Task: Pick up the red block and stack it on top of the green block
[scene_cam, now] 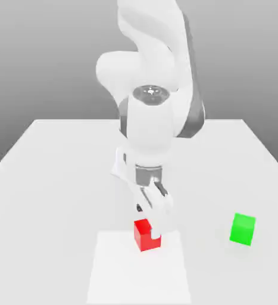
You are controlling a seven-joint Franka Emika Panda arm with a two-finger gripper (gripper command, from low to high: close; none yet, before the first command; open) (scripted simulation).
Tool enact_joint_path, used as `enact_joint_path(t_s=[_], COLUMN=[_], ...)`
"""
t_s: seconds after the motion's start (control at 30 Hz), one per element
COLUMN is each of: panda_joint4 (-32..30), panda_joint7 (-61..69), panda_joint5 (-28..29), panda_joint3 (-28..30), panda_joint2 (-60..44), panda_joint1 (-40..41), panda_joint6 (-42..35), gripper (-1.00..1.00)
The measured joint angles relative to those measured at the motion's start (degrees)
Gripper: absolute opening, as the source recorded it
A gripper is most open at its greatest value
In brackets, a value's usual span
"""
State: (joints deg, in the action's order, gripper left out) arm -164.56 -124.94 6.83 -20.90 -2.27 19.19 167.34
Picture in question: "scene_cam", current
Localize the small red cube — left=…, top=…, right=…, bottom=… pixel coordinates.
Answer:
left=133, top=218, right=163, bottom=253

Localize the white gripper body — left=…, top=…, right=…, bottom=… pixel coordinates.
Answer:
left=128, top=182, right=174, bottom=219

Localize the small green cube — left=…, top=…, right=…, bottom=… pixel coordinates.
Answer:
left=229, top=212, right=257, bottom=247

